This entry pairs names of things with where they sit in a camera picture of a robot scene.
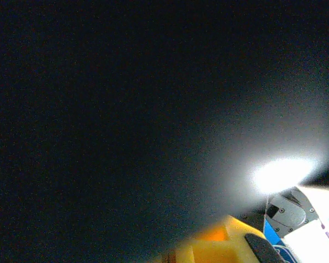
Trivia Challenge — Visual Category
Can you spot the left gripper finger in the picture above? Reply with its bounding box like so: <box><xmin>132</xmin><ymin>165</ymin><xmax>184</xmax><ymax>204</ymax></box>
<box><xmin>164</xmin><ymin>214</ymin><xmax>283</xmax><ymax>263</ymax></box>

